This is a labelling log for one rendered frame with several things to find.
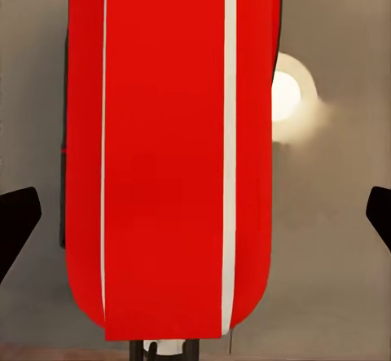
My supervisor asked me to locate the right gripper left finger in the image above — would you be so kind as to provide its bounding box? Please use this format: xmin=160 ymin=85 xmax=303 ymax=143
xmin=0 ymin=187 xmax=42 ymax=283

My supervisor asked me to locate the radio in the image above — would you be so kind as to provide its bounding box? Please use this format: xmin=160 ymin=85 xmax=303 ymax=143
xmin=59 ymin=0 xmax=283 ymax=361

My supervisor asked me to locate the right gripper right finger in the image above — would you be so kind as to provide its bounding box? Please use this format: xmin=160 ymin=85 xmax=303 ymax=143
xmin=367 ymin=187 xmax=391 ymax=250

